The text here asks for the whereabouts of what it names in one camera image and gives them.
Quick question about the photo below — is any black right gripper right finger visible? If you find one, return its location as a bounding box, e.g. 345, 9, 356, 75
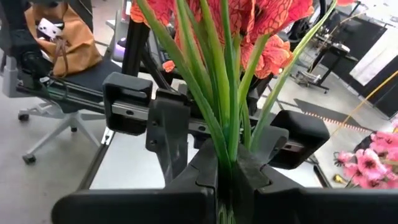
231, 143, 308, 224

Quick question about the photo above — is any white power adapter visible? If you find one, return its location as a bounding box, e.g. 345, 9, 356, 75
37, 17, 65, 40

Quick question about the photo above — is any black office chair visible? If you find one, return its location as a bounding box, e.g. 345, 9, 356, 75
0, 0, 125, 166

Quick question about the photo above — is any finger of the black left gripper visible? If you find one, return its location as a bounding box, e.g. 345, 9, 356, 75
145, 89, 191, 185
245, 124, 290, 166

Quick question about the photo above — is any brown leather bag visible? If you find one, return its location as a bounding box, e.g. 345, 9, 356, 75
24, 2, 103, 78

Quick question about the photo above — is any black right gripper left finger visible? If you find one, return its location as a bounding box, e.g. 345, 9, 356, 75
139, 139, 219, 224

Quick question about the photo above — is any small black side table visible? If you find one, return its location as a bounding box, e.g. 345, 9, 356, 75
295, 34, 360, 94

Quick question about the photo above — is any red artificial flower stem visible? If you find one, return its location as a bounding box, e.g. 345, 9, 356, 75
129, 0, 338, 224

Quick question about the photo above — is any black mat with striped edge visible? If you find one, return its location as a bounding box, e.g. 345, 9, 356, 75
293, 98, 376, 133

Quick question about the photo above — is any black partition panel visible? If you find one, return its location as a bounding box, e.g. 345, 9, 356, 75
335, 14, 398, 119

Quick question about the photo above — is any long yellow cable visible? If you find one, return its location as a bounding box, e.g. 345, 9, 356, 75
330, 70, 398, 136

